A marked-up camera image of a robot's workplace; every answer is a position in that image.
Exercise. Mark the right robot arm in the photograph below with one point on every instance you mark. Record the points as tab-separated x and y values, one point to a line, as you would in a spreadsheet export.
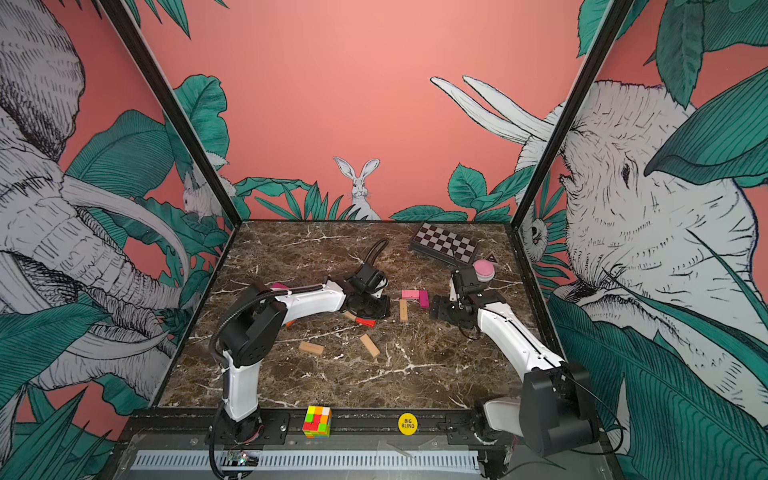
555	411

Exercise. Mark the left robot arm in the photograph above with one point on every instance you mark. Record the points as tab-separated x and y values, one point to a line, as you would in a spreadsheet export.
249	329

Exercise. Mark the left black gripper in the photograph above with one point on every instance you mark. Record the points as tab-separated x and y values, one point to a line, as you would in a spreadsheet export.
385	311

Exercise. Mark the white perforated strip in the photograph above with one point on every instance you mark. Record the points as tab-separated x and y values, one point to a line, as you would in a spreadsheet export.
314	460

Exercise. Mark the black front rail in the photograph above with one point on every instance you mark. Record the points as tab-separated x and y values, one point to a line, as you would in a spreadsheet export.
272	426

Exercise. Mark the colourful puzzle cube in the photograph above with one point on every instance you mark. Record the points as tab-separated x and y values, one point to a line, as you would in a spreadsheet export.
317	421

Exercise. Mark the small circuit board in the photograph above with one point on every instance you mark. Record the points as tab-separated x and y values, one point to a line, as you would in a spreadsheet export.
241	459

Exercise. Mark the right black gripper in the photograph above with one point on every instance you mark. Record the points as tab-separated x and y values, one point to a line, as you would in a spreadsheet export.
440	308

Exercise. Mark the folded checkered chess board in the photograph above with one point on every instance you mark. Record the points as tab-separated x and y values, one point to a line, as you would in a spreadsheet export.
444	245

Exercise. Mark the yellow big blind chip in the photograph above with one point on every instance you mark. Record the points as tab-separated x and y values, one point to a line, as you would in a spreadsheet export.
408	424

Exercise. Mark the pink round button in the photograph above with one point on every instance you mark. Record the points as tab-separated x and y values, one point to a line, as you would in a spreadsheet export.
484	270

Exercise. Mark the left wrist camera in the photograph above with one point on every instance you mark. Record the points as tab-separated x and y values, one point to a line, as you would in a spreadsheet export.
367	279

